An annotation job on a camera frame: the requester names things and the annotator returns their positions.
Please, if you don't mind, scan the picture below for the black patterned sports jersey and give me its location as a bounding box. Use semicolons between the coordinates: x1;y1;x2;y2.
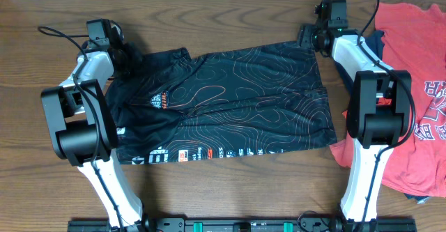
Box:
106;41;337;164

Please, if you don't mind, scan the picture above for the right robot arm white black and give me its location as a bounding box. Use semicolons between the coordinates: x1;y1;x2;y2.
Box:
298;24;417;231

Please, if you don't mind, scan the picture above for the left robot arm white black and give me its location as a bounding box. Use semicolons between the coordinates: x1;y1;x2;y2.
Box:
40;40;150;231

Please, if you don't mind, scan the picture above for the navy blue garment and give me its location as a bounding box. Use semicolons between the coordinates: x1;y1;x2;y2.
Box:
333;31;384;94

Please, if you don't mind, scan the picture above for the red printed t-shirt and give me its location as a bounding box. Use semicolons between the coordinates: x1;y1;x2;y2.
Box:
329;1;446;199

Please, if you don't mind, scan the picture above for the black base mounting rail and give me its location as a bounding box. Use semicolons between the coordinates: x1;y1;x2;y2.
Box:
67;215;417;232

